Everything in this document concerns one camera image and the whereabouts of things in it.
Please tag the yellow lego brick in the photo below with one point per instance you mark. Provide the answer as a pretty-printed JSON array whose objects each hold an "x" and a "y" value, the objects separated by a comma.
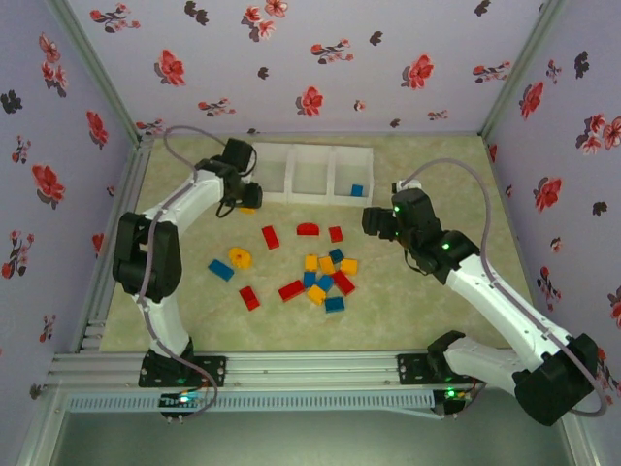
[
  {"x": 326, "y": 265},
  {"x": 349, "y": 266},
  {"x": 316, "y": 294},
  {"x": 247, "y": 211},
  {"x": 311, "y": 262}
]

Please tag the red small lego brick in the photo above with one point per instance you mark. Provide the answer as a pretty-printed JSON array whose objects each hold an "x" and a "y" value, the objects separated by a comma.
[{"x": 335, "y": 234}]

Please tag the red arched lego brick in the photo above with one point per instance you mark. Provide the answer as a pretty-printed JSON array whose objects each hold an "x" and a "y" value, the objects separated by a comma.
[{"x": 308, "y": 229}]

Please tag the yellow round lego piece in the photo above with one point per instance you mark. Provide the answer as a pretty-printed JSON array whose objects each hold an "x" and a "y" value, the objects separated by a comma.
[{"x": 240, "y": 257}]

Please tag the blue long lego brick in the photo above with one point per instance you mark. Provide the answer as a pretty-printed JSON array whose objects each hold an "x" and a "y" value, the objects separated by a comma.
[{"x": 220, "y": 270}]

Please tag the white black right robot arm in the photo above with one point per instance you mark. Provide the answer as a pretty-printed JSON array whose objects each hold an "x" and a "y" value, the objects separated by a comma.
[{"x": 509, "y": 310}]

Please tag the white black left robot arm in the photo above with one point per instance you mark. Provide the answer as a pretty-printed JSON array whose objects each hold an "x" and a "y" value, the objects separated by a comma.
[{"x": 165, "y": 320}]

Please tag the small blue lego brick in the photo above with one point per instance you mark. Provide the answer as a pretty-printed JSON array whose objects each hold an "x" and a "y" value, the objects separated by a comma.
[{"x": 357, "y": 190}]

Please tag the small controller circuit board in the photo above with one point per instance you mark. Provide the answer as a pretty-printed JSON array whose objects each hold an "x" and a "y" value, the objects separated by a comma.
[
  {"x": 182, "y": 400},
  {"x": 456, "y": 395}
]

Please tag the aluminium side rail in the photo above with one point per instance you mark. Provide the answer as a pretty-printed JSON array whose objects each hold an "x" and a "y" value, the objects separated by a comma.
[{"x": 128, "y": 194}]

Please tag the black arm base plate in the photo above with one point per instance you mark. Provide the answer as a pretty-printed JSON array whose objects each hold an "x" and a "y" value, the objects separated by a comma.
[
  {"x": 213, "y": 371},
  {"x": 410, "y": 371}
]

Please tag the aluminium corner post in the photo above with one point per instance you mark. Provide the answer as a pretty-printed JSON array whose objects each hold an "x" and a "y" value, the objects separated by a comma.
[
  {"x": 515, "y": 73},
  {"x": 99, "y": 73}
]

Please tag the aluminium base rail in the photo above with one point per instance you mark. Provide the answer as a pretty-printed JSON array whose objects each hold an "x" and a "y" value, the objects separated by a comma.
[{"x": 310, "y": 369}]

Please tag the aluminium frame beam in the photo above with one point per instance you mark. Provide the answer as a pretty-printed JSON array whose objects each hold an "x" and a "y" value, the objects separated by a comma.
[
  {"x": 43, "y": 427},
  {"x": 582, "y": 446}
]

